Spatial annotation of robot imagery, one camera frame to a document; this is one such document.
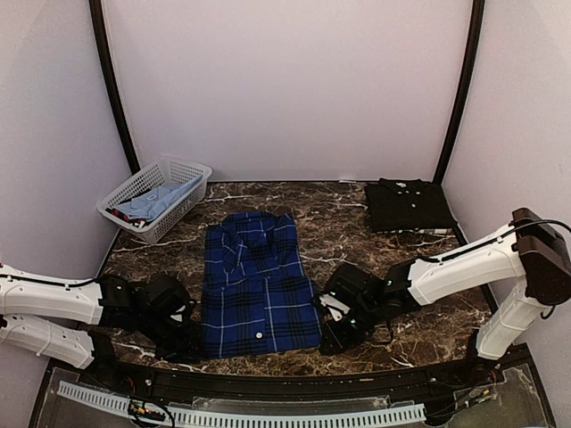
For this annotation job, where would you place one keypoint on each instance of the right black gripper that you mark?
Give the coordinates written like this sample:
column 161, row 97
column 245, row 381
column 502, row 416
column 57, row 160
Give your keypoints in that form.
column 336, row 339

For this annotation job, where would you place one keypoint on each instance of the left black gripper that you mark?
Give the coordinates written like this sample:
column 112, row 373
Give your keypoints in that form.
column 185, row 349

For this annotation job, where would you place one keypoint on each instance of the blue plaid long sleeve shirt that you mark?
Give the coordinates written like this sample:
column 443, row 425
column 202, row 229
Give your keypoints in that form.
column 256, row 298

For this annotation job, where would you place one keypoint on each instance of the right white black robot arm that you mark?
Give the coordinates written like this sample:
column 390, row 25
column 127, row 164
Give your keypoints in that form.
column 528, row 249

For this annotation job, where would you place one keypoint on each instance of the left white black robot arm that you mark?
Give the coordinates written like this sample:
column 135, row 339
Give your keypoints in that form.
column 160, row 309

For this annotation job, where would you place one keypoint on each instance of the red black garment in basket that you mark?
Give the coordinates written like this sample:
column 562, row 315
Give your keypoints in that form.
column 136, row 222

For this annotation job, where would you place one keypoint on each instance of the white plastic mesh basket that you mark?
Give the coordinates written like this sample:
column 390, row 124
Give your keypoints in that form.
column 166, row 170

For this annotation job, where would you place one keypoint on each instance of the light blue shirt in basket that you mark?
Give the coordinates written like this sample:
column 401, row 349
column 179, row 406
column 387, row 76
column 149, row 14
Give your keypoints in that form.
column 151, row 204

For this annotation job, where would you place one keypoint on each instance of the folded black shirt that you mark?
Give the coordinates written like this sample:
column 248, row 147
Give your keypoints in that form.
column 415, row 206

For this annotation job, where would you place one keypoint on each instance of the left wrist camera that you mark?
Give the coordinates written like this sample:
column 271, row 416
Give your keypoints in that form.
column 184, row 314

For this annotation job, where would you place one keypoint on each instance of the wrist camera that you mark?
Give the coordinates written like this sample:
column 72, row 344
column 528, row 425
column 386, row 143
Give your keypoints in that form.
column 184, row 314
column 337, row 309

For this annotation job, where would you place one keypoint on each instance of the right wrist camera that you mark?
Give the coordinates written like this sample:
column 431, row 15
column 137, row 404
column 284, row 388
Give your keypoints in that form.
column 337, row 309

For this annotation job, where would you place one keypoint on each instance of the white slotted cable duct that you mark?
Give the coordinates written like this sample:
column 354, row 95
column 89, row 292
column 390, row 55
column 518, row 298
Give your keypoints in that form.
column 245, row 413

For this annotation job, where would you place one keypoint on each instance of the left black frame post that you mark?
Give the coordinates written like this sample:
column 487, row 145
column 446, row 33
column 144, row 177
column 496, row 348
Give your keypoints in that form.
column 111, row 85

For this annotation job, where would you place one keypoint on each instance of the black frame post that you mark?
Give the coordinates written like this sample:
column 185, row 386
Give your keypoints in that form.
column 461, row 97
column 111, row 85

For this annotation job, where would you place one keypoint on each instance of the right black frame post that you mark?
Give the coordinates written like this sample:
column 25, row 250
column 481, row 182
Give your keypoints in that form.
column 461, row 97

